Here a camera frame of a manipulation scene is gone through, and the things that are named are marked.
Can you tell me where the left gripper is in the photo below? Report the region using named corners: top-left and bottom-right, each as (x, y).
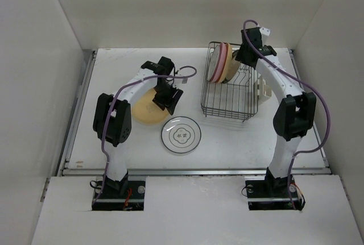
top-left (154, 82), bottom-right (182, 115)

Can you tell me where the orange plate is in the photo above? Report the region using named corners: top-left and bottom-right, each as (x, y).
top-left (131, 89), bottom-right (169, 124)

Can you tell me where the grey rimmed plate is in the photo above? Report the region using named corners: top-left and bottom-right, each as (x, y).
top-left (160, 117), bottom-right (202, 155)

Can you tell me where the green rimmed lettered plate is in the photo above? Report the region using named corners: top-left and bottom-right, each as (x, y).
top-left (223, 50), bottom-right (241, 83)

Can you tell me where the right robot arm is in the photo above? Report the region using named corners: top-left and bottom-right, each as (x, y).
top-left (236, 27), bottom-right (316, 196)

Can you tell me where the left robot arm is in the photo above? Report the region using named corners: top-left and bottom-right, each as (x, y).
top-left (93, 56), bottom-right (183, 198)

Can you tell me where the tan plate beside pink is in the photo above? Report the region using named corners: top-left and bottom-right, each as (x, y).
top-left (217, 43), bottom-right (233, 83)

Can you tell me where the white patterned plate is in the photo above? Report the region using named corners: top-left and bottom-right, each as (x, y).
top-left (207, 45), bottom-right (220, 81)

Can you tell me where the white cutlery holder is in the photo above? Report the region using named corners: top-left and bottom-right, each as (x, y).
top-left (254, 76), bottom-right (272, 106)

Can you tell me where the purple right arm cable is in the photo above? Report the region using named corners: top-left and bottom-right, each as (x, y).
top-left (243, 19), bottom-right (332, 210)

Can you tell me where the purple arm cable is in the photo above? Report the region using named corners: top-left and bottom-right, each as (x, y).
top-left (243, 19), bottom-right (332, 210)
top-left (90, 66), bottom-right (197, 209)

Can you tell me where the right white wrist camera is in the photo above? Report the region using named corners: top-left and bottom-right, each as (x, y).
top-left (259, 27), bottom-right (271, 43)

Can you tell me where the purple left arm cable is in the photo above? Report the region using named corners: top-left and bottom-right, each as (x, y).
top-left (90, 66), bottom-right (197, 209)

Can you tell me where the wire dish rack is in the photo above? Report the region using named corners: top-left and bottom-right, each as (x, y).
top-left (200, 41), bottom-right (259, 122)

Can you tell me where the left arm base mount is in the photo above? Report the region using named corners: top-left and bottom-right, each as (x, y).
top-left (90, 180), bottom-right (146, 211)

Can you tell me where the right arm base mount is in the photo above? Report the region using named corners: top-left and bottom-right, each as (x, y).
top-left (242, 179), bottom-right (306, 211)

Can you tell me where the aluminium frame rail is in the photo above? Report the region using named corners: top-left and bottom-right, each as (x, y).
top-left (53, 48), bottom-right (333, 177)

